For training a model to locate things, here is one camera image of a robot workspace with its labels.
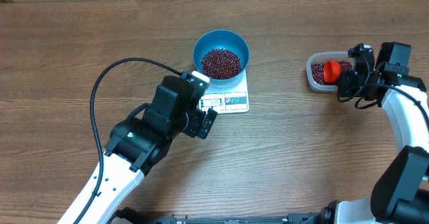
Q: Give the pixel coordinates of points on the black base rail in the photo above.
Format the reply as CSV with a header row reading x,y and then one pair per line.
x,y
130,216

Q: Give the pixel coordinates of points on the red adzuki beans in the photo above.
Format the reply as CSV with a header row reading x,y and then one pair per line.
x,y
317,71

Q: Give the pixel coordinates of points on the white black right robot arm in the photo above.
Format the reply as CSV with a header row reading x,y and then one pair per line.
x,y
384,81

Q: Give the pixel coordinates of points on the blue plastic bowl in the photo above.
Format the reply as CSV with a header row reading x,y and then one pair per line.
x,y
221,39

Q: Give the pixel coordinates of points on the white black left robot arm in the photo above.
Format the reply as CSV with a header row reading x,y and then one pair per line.
x,y
139,142

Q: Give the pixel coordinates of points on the orange measuring scoop blue handle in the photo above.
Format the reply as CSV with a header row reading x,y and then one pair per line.
x,y
332,70

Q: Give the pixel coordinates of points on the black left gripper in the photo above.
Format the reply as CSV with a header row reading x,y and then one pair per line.
x,y
195,129

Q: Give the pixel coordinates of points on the white digital kitchen scale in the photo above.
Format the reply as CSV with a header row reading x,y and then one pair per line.
x,y
227,96

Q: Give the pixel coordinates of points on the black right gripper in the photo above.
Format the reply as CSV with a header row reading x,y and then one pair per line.
x,y
346,85

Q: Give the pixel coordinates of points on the red beans in bowl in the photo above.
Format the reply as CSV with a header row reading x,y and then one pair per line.
x,y
221,64

